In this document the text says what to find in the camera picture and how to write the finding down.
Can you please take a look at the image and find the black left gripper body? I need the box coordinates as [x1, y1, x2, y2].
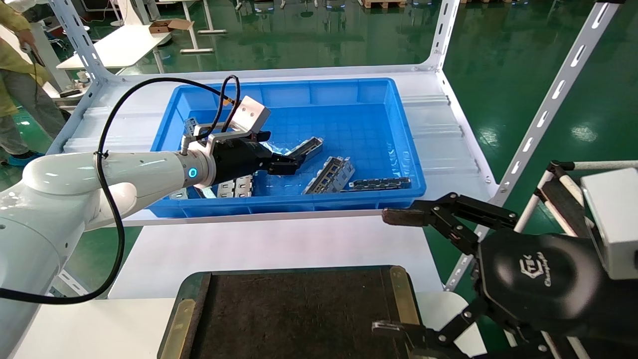
[212, 140, 274, 186]

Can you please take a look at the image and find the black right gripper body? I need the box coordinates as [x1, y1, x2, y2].
[476, 232, 638, 345]

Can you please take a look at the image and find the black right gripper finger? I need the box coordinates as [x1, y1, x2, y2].
[383, 192, 519, 255]
[371, 298, 544, 359]

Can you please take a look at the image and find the long dark metal part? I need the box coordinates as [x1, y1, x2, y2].
[348, 177, 412, 191]

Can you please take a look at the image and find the black container with brass edges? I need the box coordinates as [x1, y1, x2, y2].
[157, 265, 424, 359]

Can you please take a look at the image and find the clear plastic film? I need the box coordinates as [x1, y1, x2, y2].
[259, 141, 300, 160]

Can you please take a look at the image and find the white slotted metal shelf rack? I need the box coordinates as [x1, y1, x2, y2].
[47, 0, 626, 292]

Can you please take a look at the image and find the blue plastic bin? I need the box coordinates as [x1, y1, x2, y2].
[148, 77, 428, 219]

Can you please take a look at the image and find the small open cardboard box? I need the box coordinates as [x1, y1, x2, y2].
[149, 18, 195, 34]

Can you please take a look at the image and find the white desk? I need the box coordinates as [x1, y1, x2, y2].
[56, 24, 172, 70]

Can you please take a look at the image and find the person in yellow coat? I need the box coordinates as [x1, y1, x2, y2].
[0, 0, 65, 168]

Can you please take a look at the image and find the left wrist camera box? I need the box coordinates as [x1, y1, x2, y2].
[232, 96, 271, 133]

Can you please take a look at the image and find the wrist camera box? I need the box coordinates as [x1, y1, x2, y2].
[581, 169, 638, 280]
[232, 96, 271, 133]

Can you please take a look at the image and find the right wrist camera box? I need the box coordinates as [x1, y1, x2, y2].
[581, 169, 638, 280]

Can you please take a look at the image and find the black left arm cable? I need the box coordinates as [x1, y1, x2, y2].
[0, 75, 241, 305]

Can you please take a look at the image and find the white table base frame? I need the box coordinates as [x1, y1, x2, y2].
[179, 0, 227, 54]

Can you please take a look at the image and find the white tube frame cart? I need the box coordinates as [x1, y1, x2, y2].
[513, 160, 638, 359]

